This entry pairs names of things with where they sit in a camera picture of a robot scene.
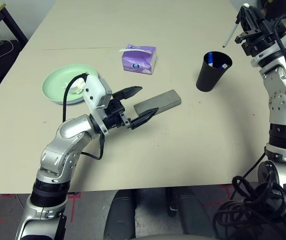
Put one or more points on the side table black frame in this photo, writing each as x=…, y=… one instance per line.
x=10, y=25

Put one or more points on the beige robot torso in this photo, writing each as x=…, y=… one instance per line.
x=165, y=238

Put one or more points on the blue marker pen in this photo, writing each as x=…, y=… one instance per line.
x=210, y=60

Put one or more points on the dark grey robot leg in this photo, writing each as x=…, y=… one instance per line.
x=190, y=215
x=120, y=217

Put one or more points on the white tissue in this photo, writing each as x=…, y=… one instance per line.
x=78, y=86

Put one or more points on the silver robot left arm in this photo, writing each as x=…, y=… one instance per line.
x=65, y=140

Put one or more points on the dark grey robot left leg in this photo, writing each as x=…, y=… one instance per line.
x=120, y=217

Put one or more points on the purple tissue pack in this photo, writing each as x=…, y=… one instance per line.
x=137, y=61

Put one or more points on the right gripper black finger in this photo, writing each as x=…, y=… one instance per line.
x=245, y=36
x=250, y=20

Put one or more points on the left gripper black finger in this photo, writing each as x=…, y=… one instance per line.
x=145, y=117
x=129, y=92

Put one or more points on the wooden chair with jacket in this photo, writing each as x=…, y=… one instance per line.
x=280, y=7

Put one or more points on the grey glasses case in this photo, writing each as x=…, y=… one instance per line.
x=162, y=100

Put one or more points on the black plastic cup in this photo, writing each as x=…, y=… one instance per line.
x=206, y=80

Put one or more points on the white marker black cap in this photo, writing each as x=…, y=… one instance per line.
x=231, y=32

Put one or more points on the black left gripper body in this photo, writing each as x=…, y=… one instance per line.
x=115, y=117

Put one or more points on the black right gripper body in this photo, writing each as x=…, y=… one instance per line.
x=265, y=41

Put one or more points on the dark grey robot right leg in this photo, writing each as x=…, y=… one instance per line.
x=190, y=215

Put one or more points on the light green plate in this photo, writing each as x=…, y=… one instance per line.
x=53, y=85

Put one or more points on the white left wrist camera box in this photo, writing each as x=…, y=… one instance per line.
x=94, y=92

